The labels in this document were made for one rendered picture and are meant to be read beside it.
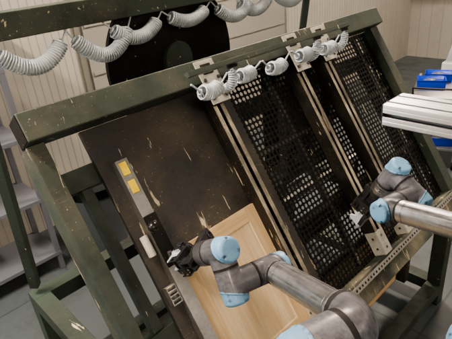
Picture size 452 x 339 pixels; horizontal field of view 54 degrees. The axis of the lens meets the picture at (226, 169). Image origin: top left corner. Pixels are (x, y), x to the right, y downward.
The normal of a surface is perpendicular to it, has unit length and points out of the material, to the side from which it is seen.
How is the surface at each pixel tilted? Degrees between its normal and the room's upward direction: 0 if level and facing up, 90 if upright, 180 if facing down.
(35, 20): 90
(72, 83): 90
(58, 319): 0
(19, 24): 90
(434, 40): 90
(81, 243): 57
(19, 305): 0
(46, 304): 0
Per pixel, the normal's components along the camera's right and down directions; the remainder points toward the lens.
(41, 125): 0.54, -0.25
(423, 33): -0.70, 0.37
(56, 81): 0.71, 0.26
